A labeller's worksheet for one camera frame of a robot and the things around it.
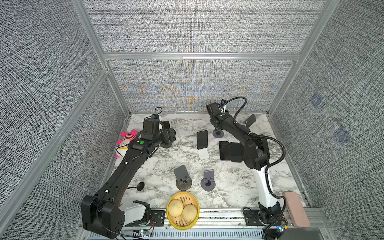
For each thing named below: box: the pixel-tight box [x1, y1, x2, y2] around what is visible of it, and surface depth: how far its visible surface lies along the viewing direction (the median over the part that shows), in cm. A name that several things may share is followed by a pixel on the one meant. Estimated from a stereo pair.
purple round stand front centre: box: [200, 169, 216, 192], surface depth 83 cm
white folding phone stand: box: [197, 148, 210, 160], surface depth 99 cm
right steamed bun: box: [182, 204, 198, 223], surface depth 71 cm
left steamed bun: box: [168, 199, 184, 217], surface depth 73 cm
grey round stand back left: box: [160, 141, 173, 149], surface depth 102 cm
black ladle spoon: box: [126, 181, 145, 191], surface depth 84 cm
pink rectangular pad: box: [283, 191, 310, 228], surface depth 76 cm
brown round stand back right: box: [244, 114, 257, 128], surface depth 105 cm
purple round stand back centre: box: [212, 129, 224, 139], surface depth 108 cm
